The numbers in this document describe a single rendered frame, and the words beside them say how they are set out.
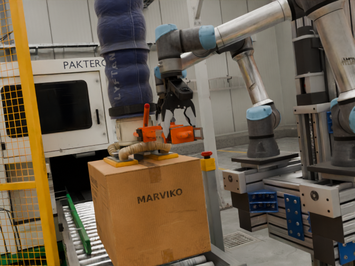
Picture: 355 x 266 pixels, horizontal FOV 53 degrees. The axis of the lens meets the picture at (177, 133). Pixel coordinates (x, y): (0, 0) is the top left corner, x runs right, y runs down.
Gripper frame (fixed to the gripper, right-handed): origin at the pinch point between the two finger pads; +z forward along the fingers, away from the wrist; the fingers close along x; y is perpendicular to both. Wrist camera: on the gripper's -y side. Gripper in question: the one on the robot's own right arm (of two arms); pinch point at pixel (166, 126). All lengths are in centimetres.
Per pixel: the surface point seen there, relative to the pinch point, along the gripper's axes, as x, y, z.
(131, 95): -28, 40, -18
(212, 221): 18, 9, 58
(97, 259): -49, -1, 67
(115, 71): -33, 37, -29
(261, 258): 88, -56, 122
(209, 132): 131, -218, 21
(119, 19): -29, 41, -51
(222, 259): 1, 52, 62
